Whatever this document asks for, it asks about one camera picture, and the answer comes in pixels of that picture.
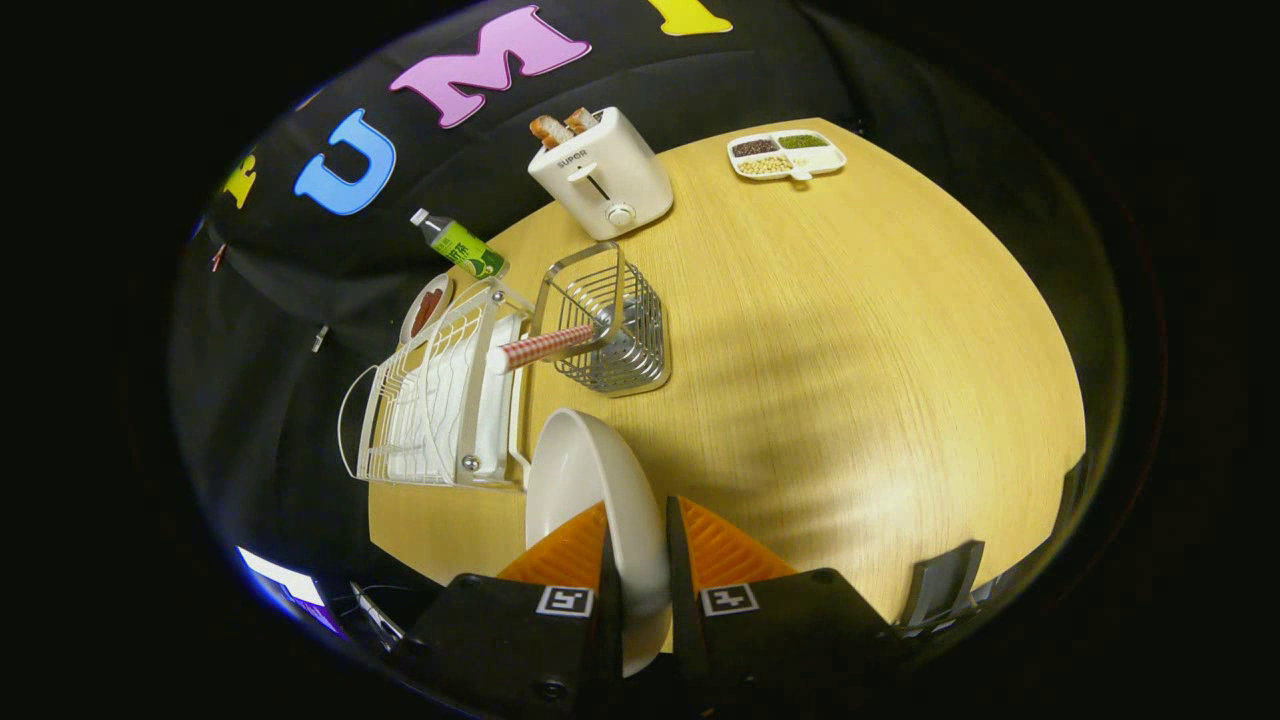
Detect white toaster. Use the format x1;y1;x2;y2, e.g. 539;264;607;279
527;107;674;242

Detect computer monitor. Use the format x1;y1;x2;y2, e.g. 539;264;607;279
237;545;346;637

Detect small beige plate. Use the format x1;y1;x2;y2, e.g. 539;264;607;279
400;274;456;346

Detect white wire dish rack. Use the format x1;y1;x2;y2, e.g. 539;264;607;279
338;280;536;491

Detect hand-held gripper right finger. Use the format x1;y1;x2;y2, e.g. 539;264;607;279
665;495;901;717

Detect green label drink bottle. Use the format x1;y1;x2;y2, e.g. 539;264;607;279
410;208;508;280

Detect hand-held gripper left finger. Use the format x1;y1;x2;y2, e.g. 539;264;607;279
400;500;627;717

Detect dark grey chair back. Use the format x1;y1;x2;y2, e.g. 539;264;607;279
898;540;986;633

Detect metal wire basket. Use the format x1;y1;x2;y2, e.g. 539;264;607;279
530;240;672;398

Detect grey round plate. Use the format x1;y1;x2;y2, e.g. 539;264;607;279
524;408;673;679

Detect white side desk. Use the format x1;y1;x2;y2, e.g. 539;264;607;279
349;581;407;643

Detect white divided snack tray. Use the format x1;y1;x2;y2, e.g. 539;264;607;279
727;130;848;183

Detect black backdrop cloth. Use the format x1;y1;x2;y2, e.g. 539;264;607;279
170;0;1001;561

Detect spoon with red checked handle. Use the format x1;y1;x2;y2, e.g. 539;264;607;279
487;305;626;376

